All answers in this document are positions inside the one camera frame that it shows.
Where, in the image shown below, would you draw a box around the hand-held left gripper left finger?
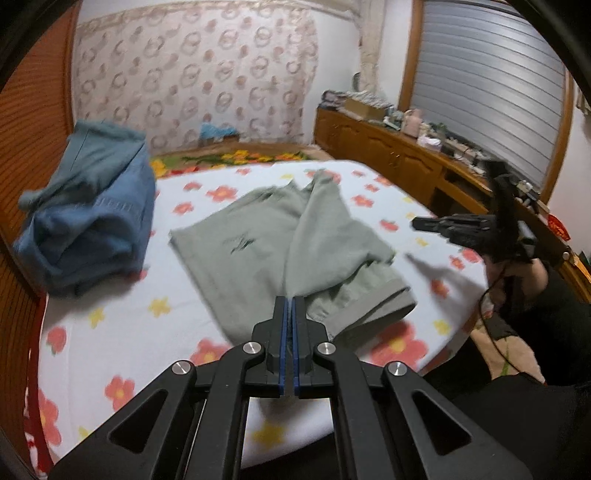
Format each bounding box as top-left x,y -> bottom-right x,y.
48,296 -> 291,480

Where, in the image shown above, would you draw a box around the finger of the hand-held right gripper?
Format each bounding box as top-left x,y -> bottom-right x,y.
441,228 -> 498,254
412,215 -> 498,232

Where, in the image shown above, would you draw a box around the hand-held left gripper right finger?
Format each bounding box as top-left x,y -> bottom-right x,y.
292,296 -> 532,480

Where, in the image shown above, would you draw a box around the grey-green pants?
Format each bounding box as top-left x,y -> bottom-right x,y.
168,170 -> 416,352

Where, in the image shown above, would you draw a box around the person's right forearm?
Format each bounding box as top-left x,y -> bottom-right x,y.
531,265 -> 591,384

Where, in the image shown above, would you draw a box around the person's right hand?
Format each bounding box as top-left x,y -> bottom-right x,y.
482,256 -> 550,319

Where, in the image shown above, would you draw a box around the wooden cabinet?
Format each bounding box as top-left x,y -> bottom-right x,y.
314,105 -> 591,305

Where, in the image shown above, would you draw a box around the pink container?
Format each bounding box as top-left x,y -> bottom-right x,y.
402,108 -> 424,138

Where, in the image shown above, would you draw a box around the white floral bed sheet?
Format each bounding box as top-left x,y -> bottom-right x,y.
37,159 -> 490,472

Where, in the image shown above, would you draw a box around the beige floral cloth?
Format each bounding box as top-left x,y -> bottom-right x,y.
470,314 -> 546,384

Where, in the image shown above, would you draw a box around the cardboard box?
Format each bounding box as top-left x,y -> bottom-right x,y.
344,97 -> 389,121

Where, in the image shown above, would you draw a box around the lace curtain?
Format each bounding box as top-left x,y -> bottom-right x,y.
356,0 -> 385,93

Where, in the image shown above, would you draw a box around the brown floral blanket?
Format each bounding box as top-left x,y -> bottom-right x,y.
150,144 -> 324,178

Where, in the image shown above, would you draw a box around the person's black clothing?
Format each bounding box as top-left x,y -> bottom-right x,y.
422,364 -> 591,480

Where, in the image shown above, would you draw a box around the blue box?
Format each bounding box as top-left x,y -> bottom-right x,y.
199,122 -> 240,145

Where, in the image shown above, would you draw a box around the blue denim jeans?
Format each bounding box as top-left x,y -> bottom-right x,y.
11,138 -> 158,296

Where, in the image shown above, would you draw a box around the teal folded garment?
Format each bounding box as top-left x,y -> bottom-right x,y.
18,120 -> 148,208

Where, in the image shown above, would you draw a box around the black cable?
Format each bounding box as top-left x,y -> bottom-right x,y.
479,272 -> 525,372

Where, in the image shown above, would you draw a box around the wooden window frame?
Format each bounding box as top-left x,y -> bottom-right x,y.
398,0 -> 579,210

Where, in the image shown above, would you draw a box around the ring-patterned curtain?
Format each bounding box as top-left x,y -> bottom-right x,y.
69,4 -> 320,155

